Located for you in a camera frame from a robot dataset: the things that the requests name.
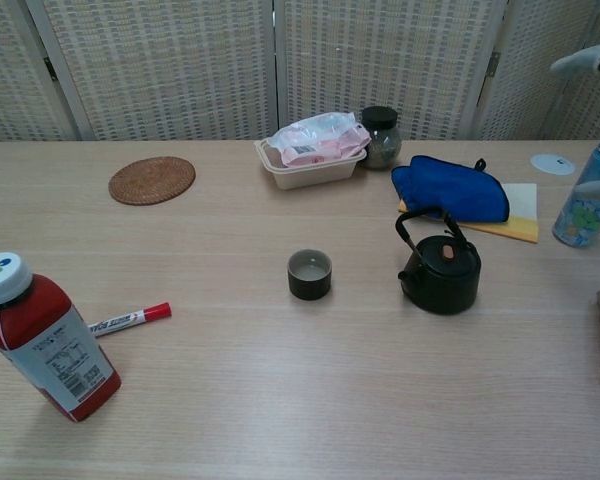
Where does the woven folding screen white frame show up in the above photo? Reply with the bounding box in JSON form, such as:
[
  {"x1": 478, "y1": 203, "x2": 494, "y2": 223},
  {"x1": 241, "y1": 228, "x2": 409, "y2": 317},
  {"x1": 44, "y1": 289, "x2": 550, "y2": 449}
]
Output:
[{"x1": 0, "y1": 0, "x2": 600, "y2": 146}]

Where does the pink white plastic bag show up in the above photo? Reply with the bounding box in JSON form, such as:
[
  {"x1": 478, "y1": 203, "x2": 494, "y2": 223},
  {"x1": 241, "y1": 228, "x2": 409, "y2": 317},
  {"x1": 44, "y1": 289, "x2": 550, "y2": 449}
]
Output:
[{"x1": 268, "y1": 111, "x2": 371, "y2": 168}]

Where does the round woven rattan coaster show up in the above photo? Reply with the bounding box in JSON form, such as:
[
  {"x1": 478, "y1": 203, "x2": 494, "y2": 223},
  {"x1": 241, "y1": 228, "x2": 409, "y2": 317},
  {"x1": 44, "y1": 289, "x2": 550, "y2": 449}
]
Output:
[{"x1": 108, "y1": 156, "x2": 197, "y2": 206}]

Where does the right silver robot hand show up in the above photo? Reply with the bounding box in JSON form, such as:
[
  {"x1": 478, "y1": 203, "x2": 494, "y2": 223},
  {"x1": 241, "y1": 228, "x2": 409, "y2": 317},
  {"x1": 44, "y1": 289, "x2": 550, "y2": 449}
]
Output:
[{"x1": 550, "y1": 43, "x2": 600, "y2": 197}]

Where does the light blue drink can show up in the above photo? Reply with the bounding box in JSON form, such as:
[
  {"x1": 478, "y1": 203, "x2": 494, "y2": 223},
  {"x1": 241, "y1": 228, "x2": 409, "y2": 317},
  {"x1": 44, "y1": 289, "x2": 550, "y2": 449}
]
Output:
[{"x1": 551, "y1": 140, "x2": 600, "y2": 249}]

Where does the black teapot with handle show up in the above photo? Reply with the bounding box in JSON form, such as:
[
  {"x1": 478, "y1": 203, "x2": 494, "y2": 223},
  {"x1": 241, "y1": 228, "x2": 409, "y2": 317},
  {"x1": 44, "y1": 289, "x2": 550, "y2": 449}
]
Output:
[{"x1": 394, "y1": 205, "x2": 482, "y2": 316}]

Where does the glass jar black lid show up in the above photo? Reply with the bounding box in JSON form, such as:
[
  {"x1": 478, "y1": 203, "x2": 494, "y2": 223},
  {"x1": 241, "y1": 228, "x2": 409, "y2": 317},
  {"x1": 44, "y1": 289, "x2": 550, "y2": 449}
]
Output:
[{"x1": 360, "y1": 105, "x2": 402, "y2": 171}]

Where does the white round disc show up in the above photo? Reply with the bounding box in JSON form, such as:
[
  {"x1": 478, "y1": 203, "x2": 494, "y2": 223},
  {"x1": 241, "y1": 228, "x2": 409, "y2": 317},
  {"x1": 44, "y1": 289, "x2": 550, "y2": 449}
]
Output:
[{"x1": 530, "y1": 152, "x2": 577, "y2": 176}]

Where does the yellow white paper sheet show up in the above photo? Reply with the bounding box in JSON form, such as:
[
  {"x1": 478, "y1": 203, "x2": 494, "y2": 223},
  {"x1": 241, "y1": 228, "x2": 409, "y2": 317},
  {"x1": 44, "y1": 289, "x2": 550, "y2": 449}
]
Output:
[{"x1": 398, "y1": 182, "x2": 540, "y2": 245}]

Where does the red and white marker pen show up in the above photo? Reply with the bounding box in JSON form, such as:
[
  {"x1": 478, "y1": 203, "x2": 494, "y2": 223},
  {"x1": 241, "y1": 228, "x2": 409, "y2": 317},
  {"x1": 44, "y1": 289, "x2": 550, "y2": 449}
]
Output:
[{"x1": 87, "y1": 301, "x2": 173, "y2": 339}]

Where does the red juice bottle white cap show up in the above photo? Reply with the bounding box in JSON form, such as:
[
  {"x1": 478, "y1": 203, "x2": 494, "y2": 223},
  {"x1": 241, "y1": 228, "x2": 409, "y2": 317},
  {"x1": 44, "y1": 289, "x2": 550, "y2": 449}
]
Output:
[{"x1": 0, "y1": 252, "x2": 123, "y2": 424}]

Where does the beige food tray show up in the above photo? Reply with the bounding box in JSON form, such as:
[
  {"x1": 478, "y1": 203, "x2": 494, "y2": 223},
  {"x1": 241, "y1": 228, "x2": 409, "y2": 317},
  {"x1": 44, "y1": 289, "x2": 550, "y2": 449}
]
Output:
[{"x1": 253, "y1": 138, "x2": 369, "y2": 191}]

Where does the blue cloth with black loop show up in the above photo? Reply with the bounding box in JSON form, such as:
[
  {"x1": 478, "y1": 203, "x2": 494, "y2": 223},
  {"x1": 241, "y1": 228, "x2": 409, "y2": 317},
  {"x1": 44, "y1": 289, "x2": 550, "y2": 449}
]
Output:
[{"x1": 390, "y1": 155, "x2": 510, "y2": 224}]

